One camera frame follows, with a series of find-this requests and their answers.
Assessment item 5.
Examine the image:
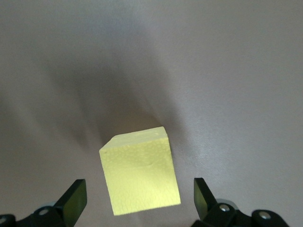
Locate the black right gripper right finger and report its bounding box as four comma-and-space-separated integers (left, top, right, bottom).
193, 177, 289, 227

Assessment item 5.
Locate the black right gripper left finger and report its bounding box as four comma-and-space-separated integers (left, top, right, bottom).
0, 179, 89, 227

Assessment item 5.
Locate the yellow foam cube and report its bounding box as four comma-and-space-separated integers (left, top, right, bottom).
98, 126, 182, 216

